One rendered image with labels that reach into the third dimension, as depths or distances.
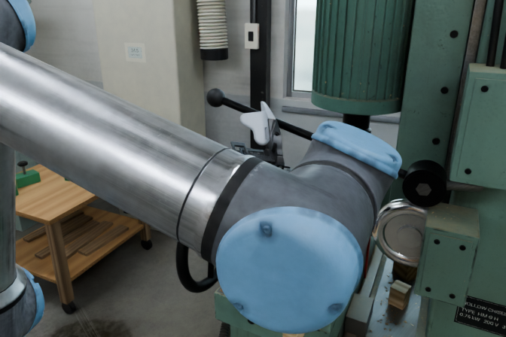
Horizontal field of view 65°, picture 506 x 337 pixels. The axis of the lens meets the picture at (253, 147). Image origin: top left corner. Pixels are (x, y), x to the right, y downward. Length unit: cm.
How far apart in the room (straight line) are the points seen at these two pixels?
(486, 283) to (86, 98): 66
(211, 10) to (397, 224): 168
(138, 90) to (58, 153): 202
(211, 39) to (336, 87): 153
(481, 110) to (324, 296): 37
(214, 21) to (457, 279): 179
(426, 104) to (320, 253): 48
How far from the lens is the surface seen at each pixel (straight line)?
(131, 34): 232
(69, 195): 207
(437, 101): 70
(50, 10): 315
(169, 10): 217
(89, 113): 35
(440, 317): 83
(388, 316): 89
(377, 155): 38
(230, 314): 76
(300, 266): 26
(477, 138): 59
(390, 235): 72
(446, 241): 64
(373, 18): 69
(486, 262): 76
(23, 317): 100
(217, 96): 72
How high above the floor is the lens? 138
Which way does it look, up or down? 20 degrees down
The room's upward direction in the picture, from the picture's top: straight up
